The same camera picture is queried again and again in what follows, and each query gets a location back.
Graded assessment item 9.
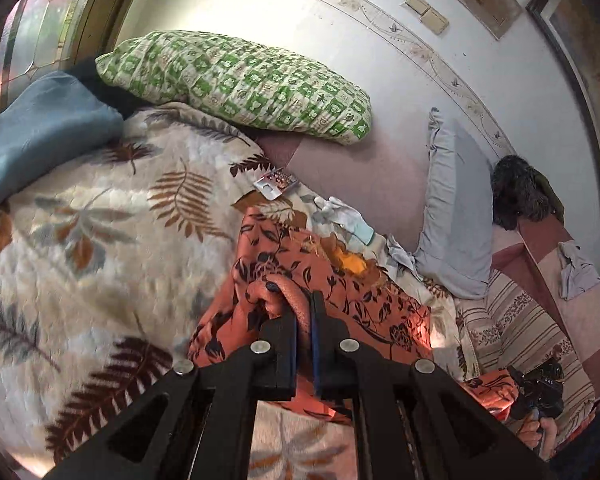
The stained glass window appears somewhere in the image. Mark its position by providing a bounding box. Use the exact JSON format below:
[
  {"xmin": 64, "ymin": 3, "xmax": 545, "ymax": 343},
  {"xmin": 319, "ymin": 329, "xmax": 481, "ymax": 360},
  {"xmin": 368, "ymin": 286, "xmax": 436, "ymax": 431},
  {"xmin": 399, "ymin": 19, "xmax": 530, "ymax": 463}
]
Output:
[{"xmin": 0, "ymin": 0, "xmax": 106, "ymax": 113}]

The grey white crumpled cloth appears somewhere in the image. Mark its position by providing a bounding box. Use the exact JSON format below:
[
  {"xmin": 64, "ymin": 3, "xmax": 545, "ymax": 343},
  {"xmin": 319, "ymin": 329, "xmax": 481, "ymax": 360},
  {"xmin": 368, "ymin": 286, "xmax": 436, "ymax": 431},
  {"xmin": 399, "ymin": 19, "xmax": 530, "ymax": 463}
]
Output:
[{"xmin": 384, "ymin": 234, "xmax": 420, "ymax": 277}]

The person's right hand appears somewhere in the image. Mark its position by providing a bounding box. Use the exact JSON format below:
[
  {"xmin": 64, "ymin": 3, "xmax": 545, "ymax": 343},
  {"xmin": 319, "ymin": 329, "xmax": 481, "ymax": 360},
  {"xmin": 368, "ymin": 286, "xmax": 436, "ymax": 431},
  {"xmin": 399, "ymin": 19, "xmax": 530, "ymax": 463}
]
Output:
[{"xmin": 517, "ymin": 407, "xmax": 561, "ymax": 461}]

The orange black floral cloth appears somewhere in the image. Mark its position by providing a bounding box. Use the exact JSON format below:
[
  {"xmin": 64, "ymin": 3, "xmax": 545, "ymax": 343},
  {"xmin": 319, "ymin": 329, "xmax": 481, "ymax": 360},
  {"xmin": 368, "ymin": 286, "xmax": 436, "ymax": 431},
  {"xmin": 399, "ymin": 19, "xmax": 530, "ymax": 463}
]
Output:
[{"xmin": 187, "ymin": 206, "xmax": 518, "ymax": 421}]

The white glove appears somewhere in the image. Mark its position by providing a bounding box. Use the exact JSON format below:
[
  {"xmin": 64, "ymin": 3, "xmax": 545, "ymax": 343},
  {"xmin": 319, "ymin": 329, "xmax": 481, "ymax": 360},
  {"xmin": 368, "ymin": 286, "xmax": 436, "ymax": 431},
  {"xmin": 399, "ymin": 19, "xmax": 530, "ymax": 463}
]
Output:
[{"xmin": 312, "ymin": 196, "xmax": 366, "ymax": 233}]

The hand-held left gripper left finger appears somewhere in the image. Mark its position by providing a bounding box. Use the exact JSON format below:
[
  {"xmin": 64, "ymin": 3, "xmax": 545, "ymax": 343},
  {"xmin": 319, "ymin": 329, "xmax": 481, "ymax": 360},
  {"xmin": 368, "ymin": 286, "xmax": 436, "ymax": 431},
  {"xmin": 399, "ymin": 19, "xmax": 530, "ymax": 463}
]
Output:
[{"xmin": 45, "ymin": 310, "xmax": 301, "ymax": 480}]

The blue fleece cloth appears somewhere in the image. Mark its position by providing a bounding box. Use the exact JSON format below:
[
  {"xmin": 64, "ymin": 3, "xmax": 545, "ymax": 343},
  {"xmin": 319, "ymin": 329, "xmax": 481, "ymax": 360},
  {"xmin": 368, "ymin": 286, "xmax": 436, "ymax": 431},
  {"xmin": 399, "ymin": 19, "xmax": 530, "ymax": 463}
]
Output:
[{"xmin": 0, "ymin": 70, "xmax": 126, "ymax": 221}]

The pink mattress sheet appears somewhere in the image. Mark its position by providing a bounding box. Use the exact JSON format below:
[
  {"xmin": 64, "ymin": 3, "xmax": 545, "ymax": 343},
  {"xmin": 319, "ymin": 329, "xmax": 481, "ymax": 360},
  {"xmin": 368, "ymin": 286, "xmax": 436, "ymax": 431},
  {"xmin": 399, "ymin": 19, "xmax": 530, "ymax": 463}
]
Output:
[{"xmin": 257, "ymin": 132, "xmax": 432, "ymax": 250}]

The green checked pillow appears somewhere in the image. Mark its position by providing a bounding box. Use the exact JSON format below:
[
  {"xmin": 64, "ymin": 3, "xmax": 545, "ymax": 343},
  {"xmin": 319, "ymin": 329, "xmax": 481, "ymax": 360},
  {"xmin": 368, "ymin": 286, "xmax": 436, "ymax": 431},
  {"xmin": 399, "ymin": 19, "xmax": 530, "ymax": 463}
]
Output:
[{"xmin": 95, "ymin": 30, "xmax": 373, "ymax": 147}]

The dark cloth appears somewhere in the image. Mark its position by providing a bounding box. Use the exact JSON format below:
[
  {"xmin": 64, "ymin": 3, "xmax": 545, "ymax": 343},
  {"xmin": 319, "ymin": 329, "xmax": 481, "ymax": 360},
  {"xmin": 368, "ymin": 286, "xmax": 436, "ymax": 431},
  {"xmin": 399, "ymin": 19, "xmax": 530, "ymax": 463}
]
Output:
[{"xmin": 72, "ymin": 57, "xmax": 151, "ymax": 117}]

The framed wall picture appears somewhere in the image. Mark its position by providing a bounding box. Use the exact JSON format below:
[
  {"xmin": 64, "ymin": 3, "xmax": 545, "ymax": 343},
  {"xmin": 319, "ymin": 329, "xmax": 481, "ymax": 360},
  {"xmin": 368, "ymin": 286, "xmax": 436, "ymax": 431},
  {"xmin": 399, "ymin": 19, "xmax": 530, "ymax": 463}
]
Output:
[{"xmin": 525, "ymin": 0, "xmax": 600, "ymax": 238}]

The dark furry cushion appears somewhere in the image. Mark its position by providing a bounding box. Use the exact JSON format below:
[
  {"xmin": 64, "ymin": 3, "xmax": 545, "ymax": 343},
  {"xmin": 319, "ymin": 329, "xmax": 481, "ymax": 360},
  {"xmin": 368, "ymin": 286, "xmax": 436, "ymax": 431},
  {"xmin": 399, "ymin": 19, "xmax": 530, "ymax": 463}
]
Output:
[{"xmin": 491, "ymin": 155, "xmax": 553, "ymax": 231}]

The grey cloth on headboard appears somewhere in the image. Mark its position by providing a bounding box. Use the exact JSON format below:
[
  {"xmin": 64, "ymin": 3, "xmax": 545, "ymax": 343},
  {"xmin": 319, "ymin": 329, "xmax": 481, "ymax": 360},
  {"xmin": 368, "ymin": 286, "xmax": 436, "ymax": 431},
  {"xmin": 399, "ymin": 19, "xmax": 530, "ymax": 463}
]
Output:
[{"xmin": 557, "ymin": 241, "xmax": 600, "ymax": 302}]

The red white card packet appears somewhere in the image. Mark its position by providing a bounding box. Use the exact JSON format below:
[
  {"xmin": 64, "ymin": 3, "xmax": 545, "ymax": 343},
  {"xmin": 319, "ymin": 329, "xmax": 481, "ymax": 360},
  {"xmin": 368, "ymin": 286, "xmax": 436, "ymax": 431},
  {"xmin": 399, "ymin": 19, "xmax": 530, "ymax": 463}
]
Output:
[{"xmin": 253, "ymin": 167, "xmax": 298, "ymax": 200}]

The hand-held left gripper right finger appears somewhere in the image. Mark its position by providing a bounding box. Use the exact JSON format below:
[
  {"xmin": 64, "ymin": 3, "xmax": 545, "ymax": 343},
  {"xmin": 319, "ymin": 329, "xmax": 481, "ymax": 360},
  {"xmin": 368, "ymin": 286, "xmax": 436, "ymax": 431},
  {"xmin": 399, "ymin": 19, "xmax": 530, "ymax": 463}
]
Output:
[{"xmin": 309, "ymin": 290, "xmax": 556, "ymax": 480}]

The grey frilled pillow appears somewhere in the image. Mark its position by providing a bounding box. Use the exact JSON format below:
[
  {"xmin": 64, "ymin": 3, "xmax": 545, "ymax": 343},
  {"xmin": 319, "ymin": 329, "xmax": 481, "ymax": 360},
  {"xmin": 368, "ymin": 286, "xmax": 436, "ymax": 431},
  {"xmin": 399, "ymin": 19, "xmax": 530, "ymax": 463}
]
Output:
[{"xmin": 414, "ymin": 107, "xmax": 495, "ymax": 301}]

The cream leaf-print blanket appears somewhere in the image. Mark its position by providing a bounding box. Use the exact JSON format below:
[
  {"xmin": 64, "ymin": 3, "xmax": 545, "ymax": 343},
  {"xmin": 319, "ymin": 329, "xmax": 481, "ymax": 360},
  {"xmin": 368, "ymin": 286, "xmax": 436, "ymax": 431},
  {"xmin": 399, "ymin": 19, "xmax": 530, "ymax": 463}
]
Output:
[{"xmin": 0, "ymin": 102, "xmax": 481, "ymax": 480}]

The striped pillow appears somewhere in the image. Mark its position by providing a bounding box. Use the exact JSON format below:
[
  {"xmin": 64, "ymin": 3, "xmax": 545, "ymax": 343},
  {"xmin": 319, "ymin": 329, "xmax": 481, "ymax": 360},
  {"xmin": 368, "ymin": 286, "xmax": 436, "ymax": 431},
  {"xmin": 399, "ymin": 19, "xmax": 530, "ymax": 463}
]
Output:
[{"xmin": 455, "ymin": 267, "xmax": 597, "ymax": 456}]

